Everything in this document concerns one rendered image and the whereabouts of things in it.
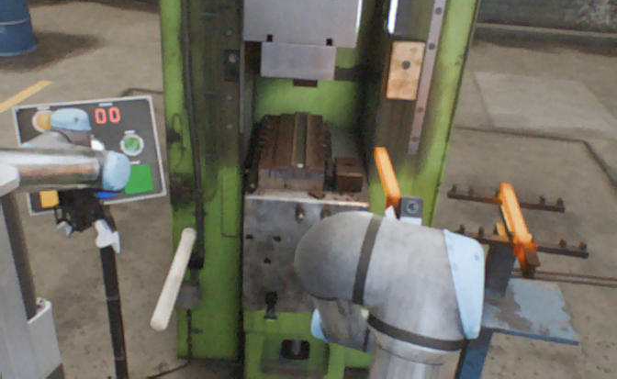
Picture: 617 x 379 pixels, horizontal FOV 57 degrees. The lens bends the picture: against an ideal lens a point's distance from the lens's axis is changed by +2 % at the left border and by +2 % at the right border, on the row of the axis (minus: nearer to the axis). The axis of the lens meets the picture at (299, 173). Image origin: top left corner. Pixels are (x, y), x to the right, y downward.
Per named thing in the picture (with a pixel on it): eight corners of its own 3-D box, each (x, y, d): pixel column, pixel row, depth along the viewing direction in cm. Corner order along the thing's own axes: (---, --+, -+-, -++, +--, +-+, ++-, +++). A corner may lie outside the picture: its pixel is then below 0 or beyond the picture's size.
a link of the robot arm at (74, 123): (37, 117, 116) (64, 104, 123) (46, 164, 121) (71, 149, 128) (72, 124, 114) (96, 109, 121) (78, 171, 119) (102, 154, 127)
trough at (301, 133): (308, 170, 167) (308, 165, 166) (290, 169, 167) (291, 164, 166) (309, 116, 203) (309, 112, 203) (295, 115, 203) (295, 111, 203)
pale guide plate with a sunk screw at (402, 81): (415, 100, 168) (425, 44, 160) (385, 98, 168) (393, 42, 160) (414, 97, 170) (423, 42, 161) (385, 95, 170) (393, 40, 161)
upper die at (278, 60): (332, 81, 153) (336, 47, 148) (261, 76, 153) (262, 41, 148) (330, 39, 190) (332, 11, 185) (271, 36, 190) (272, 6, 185)
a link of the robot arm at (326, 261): (261, 261, 66) (308, 351, 108) (350, 286, 63) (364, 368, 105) (292, 179, 71) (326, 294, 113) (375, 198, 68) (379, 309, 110)
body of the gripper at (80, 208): (55, 227, 129) (47, 181, 123) (83, 209, 136) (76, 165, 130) (82, 236, 127) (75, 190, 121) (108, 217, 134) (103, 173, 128)
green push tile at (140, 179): (154, 190, 152) (150, 163, 152) (125, 195, 150) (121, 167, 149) (153, 190, 154) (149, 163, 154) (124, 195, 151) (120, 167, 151)
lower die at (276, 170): (322, 191, 170) (324, 166, 166) (257, 186, 170) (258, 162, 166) (321, 134, 207) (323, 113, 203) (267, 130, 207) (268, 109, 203)
